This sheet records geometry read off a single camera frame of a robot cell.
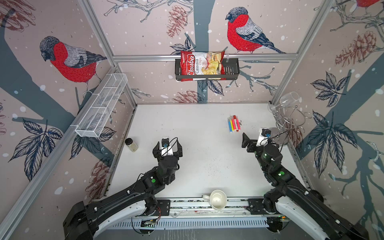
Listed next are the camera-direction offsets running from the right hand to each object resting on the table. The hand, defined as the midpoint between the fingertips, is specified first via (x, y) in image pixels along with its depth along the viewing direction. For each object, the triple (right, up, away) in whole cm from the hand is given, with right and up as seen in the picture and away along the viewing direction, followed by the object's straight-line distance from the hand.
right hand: (250, 136), depth 77 cm
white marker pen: (+1, +5, +30) cm, 30 cm away
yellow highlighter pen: (-3, +5, +30) cm, 30 cm away
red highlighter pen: (+2, +4, +30) cm, 30 cm away
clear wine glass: (+26, +21, +11) cm, 35 cm away
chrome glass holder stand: (+37, +8, +25) cm, 46 cm away
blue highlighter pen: (-4, +4, +30) cm, 31 cm away
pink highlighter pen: (-1, +5, +30) cm, 30 cm away
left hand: (-43, -3, -3) cm, 43 cm away
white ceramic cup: (-17, -33, -1) cm, 37 cm away
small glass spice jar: (-68, -7, +11) cm, 70 cm away
